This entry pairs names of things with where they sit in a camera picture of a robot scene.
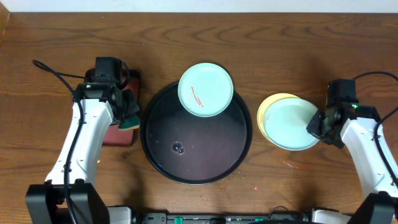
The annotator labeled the green and yellow sponge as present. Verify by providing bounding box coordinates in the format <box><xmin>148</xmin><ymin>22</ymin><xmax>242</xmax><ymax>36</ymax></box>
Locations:
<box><xmin>118</xmin><ymin>114</ymin><xmax>140</xmax><ymax>131</ymax></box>

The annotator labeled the light blue plate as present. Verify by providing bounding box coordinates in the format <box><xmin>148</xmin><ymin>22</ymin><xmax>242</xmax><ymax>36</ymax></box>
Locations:
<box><xmin>262</xmin><ymin>98</ymin><xmax>318</xmax><ymax>151</ymax></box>
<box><xmin>177</xmin><ymin>63</ymin><xmax>234</xmax><ymax>117</ymax></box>

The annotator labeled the yellow plate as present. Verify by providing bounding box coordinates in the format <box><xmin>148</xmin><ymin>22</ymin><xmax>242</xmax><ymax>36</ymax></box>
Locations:
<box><xmin>257</xmin><ymin>93</ymin><xmax>299</xmax><ymax>141</ymax></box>

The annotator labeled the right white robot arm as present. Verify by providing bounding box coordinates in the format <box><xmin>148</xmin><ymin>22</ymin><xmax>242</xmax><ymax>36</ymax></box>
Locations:
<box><xmin>307</xmin><ymin>103</ymin><xmax>397</xmax><ymax>223</ymax></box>

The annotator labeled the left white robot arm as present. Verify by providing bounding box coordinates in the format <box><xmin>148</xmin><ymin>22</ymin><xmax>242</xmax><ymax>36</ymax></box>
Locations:
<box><xmin>25</xmin><ymin>83</ymin><xmax>139</xmax><ymax>223</ymax></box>

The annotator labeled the rectangular black tray red liner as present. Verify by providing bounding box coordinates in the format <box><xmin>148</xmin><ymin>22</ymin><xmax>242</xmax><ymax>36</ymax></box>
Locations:
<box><xmin>83</xmin><ymin>68</ymin><xmax>140</xmax><ymax>146</ymax></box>

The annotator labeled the round black tray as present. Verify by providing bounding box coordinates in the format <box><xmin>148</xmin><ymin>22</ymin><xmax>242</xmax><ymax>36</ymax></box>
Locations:
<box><xmin>140</xmin><ymin>83</ymin><xmax>252</xmax><ymax>185</ymax></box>

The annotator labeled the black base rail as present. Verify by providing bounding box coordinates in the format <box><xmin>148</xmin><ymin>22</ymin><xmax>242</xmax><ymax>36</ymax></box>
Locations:
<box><xmin>132</xmin><ymin>207</ymin><xmax>313</xmax><ymax>224</ymax></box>

